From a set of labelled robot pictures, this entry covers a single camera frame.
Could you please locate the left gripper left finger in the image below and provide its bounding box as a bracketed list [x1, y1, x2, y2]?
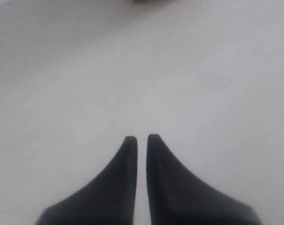
[36, 136, 138, 225]

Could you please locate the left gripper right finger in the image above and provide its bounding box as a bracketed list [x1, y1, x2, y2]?
[146, 134, 261, 225]

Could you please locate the woven brown straw basket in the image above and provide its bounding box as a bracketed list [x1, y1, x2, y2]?
[132, 0, 173, 4]

